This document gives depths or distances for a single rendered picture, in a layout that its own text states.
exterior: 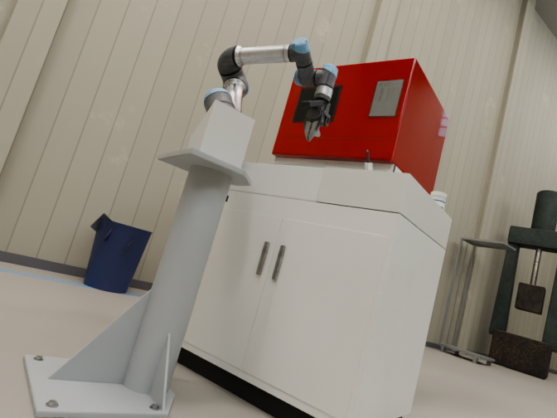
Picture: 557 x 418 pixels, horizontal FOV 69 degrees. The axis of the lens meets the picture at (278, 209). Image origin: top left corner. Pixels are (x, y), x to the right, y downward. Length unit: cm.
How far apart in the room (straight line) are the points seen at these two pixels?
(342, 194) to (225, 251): 60
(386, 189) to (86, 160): 299
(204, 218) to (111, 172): 263
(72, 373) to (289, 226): 90
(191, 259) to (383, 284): 66
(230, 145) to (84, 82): 268
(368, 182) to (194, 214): 64
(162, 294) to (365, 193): 80
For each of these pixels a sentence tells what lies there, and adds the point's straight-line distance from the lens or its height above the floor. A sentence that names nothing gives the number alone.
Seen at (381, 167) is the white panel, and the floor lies 120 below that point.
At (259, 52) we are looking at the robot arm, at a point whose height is 143.
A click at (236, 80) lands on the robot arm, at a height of 133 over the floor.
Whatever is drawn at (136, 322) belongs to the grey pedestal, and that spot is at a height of 22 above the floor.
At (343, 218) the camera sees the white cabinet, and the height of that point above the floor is 77.
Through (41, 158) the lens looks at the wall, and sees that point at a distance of 394.
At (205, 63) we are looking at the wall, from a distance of 452.
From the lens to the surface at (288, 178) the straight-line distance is 174.
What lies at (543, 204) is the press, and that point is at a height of 294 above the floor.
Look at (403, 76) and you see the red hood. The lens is 243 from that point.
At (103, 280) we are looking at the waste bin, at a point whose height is 8.
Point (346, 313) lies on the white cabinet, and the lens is 148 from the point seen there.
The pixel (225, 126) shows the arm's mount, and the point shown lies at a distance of 154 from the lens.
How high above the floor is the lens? 52
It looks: 8 degrees up
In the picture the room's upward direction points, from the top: 16 degrees clockwise
